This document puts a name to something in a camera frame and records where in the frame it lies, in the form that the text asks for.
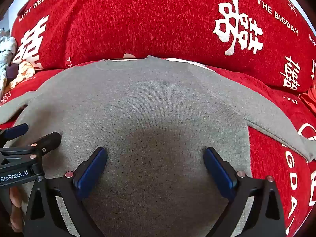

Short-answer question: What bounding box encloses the pale yellow cloth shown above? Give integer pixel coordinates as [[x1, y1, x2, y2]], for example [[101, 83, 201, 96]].
[[5, 62, 37, 92]]

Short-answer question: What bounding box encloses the red satin cushion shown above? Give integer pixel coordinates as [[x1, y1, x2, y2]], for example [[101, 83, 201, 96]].
[[297, 86, 316, 117]]

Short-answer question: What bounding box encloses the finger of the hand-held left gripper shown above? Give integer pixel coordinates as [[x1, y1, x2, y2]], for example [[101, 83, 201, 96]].
[[0, 132, 62, 165], [0, 123, 29, 142]]

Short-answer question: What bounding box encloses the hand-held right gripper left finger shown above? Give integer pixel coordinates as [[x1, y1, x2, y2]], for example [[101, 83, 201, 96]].
[[23, 147, 108, 237]]

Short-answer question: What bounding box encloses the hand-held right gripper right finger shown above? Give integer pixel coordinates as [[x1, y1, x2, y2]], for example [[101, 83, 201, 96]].
[[203, 147, 287, 237]]

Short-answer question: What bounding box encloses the white crumpled cloth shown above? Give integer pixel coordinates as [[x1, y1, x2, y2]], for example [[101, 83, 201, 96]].
[[0, 28, 18, 98]]

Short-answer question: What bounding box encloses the red printed sofa cover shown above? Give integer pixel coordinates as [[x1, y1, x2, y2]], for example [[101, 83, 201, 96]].
[[0, 0, 316, 237]]

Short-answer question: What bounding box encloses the person's left hand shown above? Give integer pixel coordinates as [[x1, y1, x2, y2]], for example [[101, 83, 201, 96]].
[[9, 186, 25, 233]]

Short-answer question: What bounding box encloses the grey knit sweater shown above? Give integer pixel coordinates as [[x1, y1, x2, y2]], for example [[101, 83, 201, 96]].
[[0, 55, 316, 237]]

